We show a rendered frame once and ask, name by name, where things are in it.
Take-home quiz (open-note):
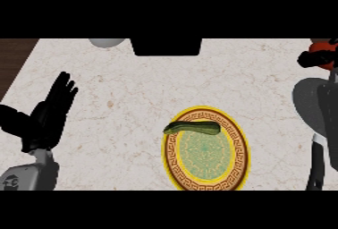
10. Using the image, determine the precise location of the orange and black object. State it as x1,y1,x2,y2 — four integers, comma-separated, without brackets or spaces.
295,38,338,72

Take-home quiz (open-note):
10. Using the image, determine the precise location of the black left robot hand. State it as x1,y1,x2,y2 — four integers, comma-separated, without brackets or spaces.
0,71,81,154

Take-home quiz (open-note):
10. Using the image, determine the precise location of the dark green bell pepper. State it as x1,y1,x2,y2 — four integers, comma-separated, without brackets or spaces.
162,120,221,136

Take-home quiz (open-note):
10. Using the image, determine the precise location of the black appliance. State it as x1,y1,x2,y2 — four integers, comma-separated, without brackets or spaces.
130,38,203,57

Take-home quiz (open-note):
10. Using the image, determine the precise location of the yellow and brown patterned plate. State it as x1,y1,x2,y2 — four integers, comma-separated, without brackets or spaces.
161,106,252,191

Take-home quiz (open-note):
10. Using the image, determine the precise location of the pale grey round object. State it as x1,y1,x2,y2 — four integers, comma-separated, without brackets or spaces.
88,38,127,49

